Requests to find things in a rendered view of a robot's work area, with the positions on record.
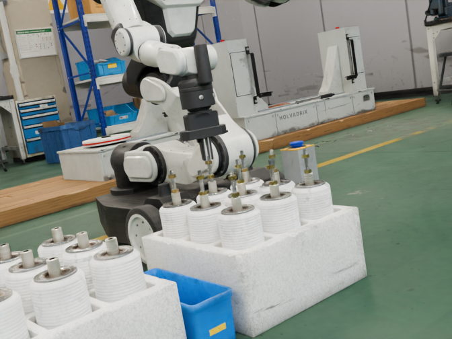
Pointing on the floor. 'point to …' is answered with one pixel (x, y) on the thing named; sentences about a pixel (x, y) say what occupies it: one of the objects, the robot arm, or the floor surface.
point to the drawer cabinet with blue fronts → (29, 126)
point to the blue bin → (202, 306)
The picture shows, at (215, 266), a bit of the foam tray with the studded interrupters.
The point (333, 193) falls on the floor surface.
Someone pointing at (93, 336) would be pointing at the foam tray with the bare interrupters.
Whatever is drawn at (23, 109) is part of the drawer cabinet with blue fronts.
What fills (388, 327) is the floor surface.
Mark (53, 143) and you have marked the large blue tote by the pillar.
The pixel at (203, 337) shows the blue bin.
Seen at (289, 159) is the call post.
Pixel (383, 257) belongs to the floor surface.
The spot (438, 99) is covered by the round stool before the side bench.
